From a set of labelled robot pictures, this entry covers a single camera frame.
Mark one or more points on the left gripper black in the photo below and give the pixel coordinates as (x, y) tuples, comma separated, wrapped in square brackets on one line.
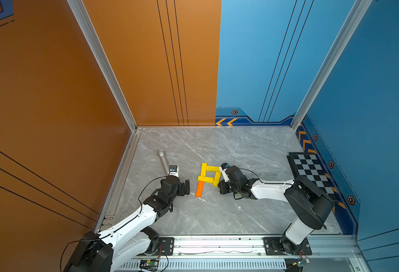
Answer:
[(182, 191)]

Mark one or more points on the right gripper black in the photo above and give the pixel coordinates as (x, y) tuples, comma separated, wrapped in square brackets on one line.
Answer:
[(221, 187)]

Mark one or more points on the yellow block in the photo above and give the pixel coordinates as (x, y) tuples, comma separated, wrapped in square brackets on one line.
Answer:
[(206, 179), (212, 168), (216, 179), (203, 169)]

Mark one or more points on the orange block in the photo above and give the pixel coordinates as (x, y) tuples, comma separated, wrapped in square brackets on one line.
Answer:
[(200, 189)]

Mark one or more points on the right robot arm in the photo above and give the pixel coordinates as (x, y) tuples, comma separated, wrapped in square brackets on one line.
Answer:
[(310, 203)]

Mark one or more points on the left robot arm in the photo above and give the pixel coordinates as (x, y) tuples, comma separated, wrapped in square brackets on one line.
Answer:
[(105, 251)]

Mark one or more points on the grey microphone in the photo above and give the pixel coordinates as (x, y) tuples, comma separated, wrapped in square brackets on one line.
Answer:
[(162, 155)]

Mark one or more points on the black white chessboard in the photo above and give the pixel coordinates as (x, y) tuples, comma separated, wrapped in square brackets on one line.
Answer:
[(308, 164)]

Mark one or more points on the left circuit board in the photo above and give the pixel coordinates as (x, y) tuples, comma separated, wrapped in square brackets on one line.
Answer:
[(150, 265)]

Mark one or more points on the circuit board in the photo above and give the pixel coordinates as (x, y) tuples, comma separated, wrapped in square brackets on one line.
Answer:
[(296, 265), (150, 265)]

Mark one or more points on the right circuit board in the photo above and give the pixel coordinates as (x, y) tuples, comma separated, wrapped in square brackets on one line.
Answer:
[(296, 265)]

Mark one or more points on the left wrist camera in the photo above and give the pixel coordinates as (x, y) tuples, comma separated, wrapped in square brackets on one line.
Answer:
[(173, 170)]

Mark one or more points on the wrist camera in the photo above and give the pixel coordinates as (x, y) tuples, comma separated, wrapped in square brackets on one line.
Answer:
[(223, 168), (173, 170)]

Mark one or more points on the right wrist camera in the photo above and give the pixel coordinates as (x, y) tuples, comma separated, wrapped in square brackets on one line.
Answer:
[(223, 168)]

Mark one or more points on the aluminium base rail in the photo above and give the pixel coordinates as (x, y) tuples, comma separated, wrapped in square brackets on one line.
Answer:
[(250, 253)]

